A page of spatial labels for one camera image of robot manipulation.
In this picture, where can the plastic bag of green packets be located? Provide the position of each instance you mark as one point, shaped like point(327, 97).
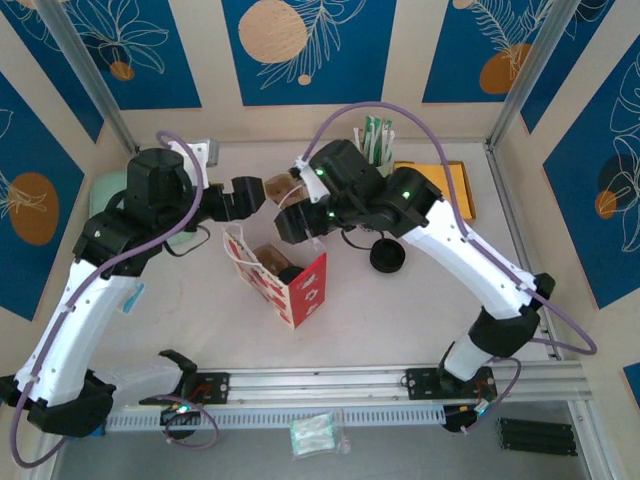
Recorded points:
point(312, 436)

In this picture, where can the green paper stick packet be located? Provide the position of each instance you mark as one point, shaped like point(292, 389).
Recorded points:
point(370, 132)
point(382, 135)

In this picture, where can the cardboard cup carrier stack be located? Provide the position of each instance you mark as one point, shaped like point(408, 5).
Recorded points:
point(277, 187)

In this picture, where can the stack of black cup lids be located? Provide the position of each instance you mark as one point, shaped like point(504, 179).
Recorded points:
point(387, 255)

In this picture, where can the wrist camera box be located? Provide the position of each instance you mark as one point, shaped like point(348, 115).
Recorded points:
point(312, 180)
point(192, 152)

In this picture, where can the small electronics board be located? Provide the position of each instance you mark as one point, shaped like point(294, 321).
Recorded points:
point(180, 415)
point(457, 422)

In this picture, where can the brown cardboard napkin tray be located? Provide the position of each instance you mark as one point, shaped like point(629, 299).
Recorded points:
point(457, 163)

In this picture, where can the aluminium frame post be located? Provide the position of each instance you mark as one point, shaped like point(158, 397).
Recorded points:
point(530, 75)
point(91, 75)

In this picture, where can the aluminium table side rail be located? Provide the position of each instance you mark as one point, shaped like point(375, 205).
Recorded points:
point(500, 175)

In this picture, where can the mint green fabric lunch bag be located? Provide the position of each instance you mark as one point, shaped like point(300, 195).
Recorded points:
point(107, 185)

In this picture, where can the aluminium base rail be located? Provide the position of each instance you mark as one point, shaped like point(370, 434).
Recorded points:
point(325, 387)

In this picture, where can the small blue plastic object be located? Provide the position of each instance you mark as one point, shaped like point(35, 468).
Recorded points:
point(102, 429)

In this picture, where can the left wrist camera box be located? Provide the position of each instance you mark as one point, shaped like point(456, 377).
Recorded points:
point(192, 152)

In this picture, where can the small clear plastic bag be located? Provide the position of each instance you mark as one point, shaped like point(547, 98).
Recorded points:
point(344, 442)

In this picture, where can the aluminium frame strut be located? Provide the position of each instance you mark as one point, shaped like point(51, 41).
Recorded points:
point(589, 440)

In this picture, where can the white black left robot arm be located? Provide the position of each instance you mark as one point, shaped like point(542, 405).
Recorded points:
point(80, 320)

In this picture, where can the red white paper bag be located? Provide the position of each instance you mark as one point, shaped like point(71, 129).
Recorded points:
point(310, 290)

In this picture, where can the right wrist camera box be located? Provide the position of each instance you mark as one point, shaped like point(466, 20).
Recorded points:
point(312, 180)

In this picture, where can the black ribbed block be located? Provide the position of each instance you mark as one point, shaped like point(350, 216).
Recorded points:
point(537, 437)

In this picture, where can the white paper wrapped straw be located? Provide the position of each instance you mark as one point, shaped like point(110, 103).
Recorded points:
point(390, 145)
point(356, 137)

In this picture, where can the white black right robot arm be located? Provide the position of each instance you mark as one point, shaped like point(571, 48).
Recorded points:
point(465, 260)

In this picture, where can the yellow paper napkin stack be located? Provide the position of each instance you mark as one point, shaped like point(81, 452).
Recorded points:
point(466, 197)

